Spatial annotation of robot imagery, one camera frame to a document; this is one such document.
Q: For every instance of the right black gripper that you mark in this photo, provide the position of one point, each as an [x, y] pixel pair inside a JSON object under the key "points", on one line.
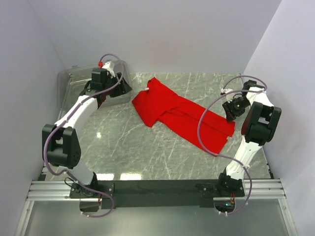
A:
{"points": [[228, 107]]}

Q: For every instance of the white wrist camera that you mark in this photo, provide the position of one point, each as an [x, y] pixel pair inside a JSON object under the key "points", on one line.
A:
{"points": [[227, 94], [109, 66]]}

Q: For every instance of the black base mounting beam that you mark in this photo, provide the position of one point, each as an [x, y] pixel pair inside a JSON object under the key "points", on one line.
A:
{"points": [[168, 193]]}

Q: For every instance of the aluminium extrusion frame rail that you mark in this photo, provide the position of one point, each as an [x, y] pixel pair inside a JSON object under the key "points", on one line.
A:
{"points": [[58, 191]]}

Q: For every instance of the clear plastic storage bin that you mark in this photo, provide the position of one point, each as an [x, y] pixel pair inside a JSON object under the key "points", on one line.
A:
{"points": [[72, 81]]}

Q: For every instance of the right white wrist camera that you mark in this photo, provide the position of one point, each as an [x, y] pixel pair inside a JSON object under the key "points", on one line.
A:
{"points": [[227, 94]]}

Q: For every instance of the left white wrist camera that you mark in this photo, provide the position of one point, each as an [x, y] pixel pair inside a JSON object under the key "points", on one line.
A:
{"points": [[109, 66]]}

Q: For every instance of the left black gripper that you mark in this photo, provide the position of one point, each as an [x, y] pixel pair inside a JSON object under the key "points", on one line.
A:
{"points": [[122, 88]]}

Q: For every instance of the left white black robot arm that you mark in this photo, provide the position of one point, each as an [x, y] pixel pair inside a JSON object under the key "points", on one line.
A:
{"points": [[60, 144]]}

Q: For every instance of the right aluminium side rail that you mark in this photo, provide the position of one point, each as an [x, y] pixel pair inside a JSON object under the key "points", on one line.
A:
{"points": [[285, 211]]}

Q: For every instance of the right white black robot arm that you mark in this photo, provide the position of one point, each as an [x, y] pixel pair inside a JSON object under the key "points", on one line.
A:
{"points": [[258, 129]]}

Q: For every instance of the red t shirt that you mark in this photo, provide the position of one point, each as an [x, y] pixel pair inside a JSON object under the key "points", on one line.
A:
{"points": [[160, 103]]}

